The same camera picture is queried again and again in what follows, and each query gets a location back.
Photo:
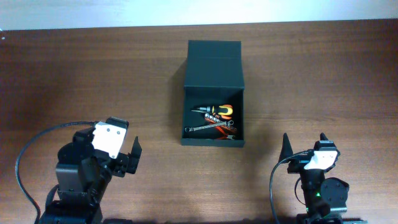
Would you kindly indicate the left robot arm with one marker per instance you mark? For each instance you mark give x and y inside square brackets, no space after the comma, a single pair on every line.
[85,167]

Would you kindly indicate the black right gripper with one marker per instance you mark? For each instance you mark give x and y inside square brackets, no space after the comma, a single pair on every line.
[298,168]

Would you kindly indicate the orange socket bit rail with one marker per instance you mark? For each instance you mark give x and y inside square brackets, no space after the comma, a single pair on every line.
[215,118]

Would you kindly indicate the yellow black stubby screwdriver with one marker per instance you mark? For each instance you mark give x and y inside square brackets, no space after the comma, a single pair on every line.
[224,110]

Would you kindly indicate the black open box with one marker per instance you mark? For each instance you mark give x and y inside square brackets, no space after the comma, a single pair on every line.
[213,76]

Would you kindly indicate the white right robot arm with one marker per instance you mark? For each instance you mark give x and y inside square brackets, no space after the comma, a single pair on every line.
[324,198]

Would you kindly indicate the silver double ring wrench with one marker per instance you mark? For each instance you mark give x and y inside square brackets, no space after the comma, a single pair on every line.
[192,129]

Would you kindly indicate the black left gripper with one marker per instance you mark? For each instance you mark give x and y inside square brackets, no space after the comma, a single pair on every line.
[123,163]

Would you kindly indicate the orange black needle nose pliers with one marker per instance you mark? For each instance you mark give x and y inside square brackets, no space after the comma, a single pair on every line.
[195,110]

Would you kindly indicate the red handled small pliers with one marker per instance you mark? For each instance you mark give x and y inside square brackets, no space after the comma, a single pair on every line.
[227,133]

